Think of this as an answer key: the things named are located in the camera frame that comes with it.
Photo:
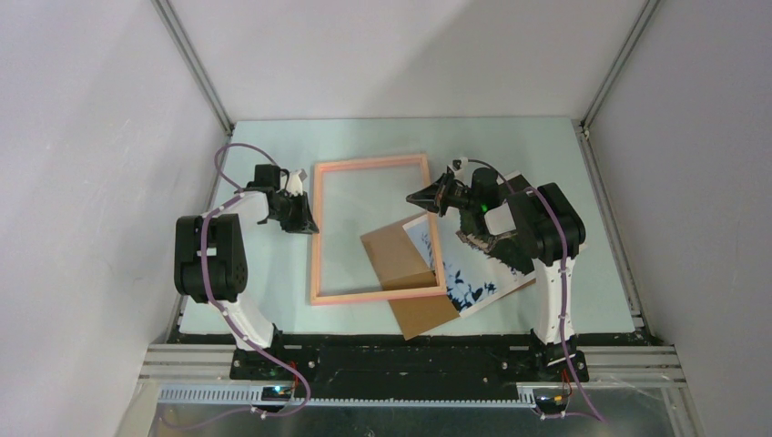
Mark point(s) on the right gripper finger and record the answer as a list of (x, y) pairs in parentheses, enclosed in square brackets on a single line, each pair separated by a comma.
[(433, 195), (440, 209)]

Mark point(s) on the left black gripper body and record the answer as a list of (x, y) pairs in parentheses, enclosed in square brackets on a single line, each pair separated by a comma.
[(290, 208)]

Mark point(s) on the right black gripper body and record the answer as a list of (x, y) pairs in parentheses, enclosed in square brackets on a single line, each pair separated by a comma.
[(461, 198)]

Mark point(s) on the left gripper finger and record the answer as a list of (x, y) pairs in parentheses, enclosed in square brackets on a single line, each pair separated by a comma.
[(306, 211), (306, 228)]

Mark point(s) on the clear acrylic sheet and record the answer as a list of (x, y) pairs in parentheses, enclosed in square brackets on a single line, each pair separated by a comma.
[(356, 202)]

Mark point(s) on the Great Wall photo print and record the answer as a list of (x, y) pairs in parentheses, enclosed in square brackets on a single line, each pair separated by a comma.
[(481, 267)]

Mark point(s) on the pink wooden photo frame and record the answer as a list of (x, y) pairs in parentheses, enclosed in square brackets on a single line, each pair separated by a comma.
[(319, 170)]

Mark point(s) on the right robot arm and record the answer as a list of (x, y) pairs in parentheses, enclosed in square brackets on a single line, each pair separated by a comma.
[(526, 229)]

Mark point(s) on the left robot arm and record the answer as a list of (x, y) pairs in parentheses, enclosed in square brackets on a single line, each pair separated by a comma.
[(211, 265)]

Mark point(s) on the brown cardboard backing board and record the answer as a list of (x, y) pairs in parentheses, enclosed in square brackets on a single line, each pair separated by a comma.
[(401, 255)]

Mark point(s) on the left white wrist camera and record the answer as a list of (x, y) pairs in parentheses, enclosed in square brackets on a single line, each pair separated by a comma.
[(294, 182)]

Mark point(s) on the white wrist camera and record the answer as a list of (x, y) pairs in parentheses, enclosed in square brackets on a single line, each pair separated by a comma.
[(459, 163), (294, 182)]

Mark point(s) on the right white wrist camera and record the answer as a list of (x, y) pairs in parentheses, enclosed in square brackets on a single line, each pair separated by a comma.
[(459, 163)]

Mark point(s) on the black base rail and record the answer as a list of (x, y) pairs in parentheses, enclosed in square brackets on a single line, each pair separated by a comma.
[(311, 357)]

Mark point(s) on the left aluminium corner post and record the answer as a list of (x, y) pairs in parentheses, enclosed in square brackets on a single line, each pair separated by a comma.
[(180, 38)]

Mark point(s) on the aluminium corner post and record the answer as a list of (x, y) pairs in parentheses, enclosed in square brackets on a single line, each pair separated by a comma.
[(180, 38), (632, 38)]

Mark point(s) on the right aluminium corner post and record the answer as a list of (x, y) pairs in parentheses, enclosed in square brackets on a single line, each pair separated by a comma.
[(632, 38)]

